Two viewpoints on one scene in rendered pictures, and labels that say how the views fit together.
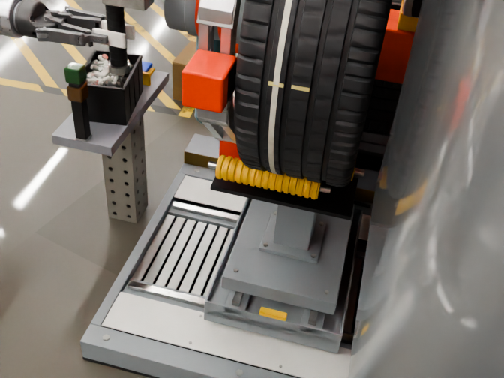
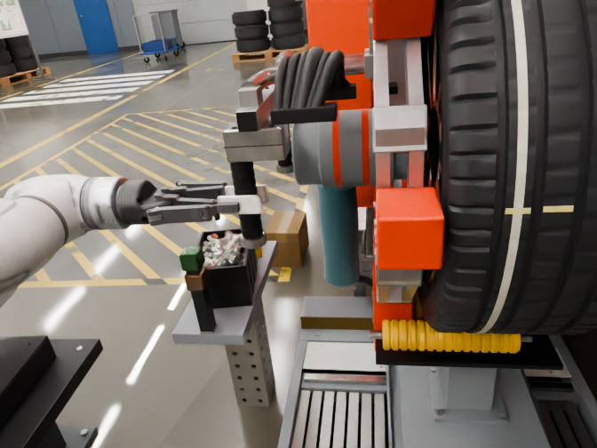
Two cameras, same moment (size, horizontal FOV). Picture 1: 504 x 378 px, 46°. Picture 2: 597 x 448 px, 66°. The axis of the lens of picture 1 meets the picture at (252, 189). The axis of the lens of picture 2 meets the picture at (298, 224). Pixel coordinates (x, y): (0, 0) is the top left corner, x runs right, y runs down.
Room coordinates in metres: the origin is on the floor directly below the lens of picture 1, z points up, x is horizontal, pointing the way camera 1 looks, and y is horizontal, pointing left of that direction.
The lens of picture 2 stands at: (0.44, 0.23, 1.12)
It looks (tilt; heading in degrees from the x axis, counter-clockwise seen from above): 27 degrees down; 0
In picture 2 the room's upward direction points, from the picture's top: 6 degrees counter-clockwise
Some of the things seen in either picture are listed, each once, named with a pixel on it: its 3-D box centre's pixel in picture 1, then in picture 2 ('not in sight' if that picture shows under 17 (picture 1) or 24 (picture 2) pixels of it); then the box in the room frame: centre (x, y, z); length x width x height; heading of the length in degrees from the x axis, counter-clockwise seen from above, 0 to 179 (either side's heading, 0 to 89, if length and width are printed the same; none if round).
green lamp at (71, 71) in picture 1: (75, 73); (192, 259); (1.28, 0.45, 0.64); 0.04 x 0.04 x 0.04; 79
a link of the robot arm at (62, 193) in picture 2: not in sight; (51, 208); (1.18, 0.64, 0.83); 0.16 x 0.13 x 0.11; 79
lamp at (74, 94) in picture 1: (77, 91); (196, 278); (1.28, 0.45, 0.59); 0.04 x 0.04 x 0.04; 79
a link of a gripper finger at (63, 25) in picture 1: (68, 30); (187, 206); (1.12, 0.40, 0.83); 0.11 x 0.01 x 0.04; 68
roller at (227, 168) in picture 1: (268, 177); (448, 335); (1.11, -0.04, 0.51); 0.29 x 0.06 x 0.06; 79
